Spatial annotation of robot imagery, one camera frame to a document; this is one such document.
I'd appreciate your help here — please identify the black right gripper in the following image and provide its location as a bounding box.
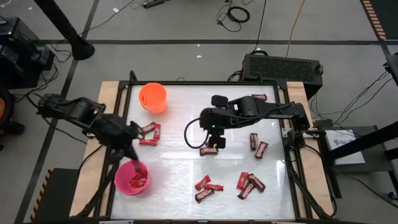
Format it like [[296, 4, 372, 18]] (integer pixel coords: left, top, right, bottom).
[[199, 95, 233, 149]]

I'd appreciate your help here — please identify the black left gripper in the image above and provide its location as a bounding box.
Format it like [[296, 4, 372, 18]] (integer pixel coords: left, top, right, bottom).
[[111, 121, 144, 172]]

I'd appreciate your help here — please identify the pink halloween bucket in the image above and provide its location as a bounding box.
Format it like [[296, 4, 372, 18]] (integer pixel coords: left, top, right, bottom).
[[114, 160, 152, 197]]

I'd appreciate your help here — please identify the orange halloween bucket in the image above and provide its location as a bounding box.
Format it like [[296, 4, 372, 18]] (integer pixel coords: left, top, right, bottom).
[[138, 82, 168, 114]]

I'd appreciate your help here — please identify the wooden table side board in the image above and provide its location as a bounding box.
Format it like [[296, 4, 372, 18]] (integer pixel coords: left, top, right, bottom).
[[68, 81, 121, 218], [285, 81, 335, 218]]

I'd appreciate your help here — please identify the black perforated computer case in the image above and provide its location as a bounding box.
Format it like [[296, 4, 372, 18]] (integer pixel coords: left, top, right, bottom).
[[241, 53, 324, 101]]

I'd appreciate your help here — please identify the black mat hazard-striped edge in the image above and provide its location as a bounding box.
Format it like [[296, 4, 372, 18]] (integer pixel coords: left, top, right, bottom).
[[359, 0, 398, 42], [29, 167, 80, 224]]

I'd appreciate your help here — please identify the black power strip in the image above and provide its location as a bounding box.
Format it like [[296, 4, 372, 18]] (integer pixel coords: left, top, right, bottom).
[[142, 0, 171, 9]]

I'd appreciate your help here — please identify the white paper sign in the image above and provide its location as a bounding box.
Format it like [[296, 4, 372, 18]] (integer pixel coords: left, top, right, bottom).
[[325, 129, 366, 166]]

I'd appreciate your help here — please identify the orange and black device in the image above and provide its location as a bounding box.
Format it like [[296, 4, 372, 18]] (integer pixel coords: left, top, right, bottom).
[[0, 88, 15, 138]]

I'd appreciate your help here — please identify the black equipment rack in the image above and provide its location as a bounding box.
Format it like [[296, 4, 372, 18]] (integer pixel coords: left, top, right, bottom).
[[0, 17, 57, 90]]

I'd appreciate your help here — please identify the black floor stand pole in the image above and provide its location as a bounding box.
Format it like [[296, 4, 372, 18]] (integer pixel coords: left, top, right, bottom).
[[32, 0, 96, 62]]

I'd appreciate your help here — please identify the dark grey floor platform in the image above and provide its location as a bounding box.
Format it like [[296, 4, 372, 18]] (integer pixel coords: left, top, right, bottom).
[[313, 124, 393, 172]]

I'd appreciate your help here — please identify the black stand beam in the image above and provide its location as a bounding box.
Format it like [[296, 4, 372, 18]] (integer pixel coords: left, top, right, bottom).
[[329, 120, 398, 162]]

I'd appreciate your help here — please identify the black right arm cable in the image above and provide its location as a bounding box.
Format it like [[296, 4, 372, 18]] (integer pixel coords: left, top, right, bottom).
[[183, 117, 212, 149]]

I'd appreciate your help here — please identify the coiled black cable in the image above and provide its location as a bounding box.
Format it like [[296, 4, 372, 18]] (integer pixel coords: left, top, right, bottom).
[[216, 0, 251, 33]]

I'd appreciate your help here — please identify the long black floor cable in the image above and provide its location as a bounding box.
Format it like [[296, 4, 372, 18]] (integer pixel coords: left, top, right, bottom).
[[253, 0, 267, 52]]

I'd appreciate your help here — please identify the yellow cable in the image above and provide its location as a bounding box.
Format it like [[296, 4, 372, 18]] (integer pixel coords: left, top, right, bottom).
[[285, 0, 307, 58]]

